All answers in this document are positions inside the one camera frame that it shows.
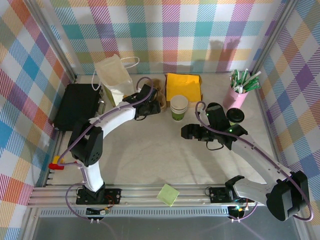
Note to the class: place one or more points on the green sticky note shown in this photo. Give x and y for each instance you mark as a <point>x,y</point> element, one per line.
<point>168,195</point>

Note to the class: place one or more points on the yellow block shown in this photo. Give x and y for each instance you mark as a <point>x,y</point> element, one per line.
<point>57,158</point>

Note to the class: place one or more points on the black plastic cup lid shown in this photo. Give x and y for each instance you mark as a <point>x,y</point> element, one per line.
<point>235,115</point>

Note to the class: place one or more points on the black carry case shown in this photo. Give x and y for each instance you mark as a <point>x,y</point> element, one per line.
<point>77,107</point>

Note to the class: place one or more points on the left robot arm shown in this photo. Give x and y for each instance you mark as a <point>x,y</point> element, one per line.
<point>112,120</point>

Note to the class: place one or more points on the yellow paper napkin stack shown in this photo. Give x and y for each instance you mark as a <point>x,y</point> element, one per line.
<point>182,85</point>

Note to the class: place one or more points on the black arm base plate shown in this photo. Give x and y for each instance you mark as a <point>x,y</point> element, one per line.
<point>217,195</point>
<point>112,196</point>

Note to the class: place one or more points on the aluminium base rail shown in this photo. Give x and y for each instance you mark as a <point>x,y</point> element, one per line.
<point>140,197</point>

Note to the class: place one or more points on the aluminium frame post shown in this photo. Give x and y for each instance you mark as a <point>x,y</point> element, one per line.
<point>54,40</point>
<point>273,37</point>

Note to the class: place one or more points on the red block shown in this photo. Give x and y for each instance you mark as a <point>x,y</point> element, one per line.
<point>55,166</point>

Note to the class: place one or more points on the green white wrapped straw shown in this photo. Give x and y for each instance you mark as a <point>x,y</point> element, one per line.
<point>255,76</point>
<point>255,85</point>
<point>235,76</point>
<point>241,80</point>
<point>246,75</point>
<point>231,80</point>

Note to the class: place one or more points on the brown pulp cup carrier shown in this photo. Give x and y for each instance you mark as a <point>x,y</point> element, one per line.
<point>163,95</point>

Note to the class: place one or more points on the pink straw holder cup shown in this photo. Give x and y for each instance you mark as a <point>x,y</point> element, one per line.
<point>233,100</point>

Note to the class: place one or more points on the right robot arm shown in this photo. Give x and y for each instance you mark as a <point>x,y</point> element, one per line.
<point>255,155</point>

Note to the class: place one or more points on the white paper takeout bag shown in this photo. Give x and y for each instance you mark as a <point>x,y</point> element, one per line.
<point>112,72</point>

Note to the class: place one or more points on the white green paper cup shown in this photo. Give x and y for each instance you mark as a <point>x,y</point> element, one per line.
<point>178,116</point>
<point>179,101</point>

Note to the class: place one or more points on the small controller board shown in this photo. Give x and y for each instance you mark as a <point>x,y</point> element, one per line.
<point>100,212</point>
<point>237,208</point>

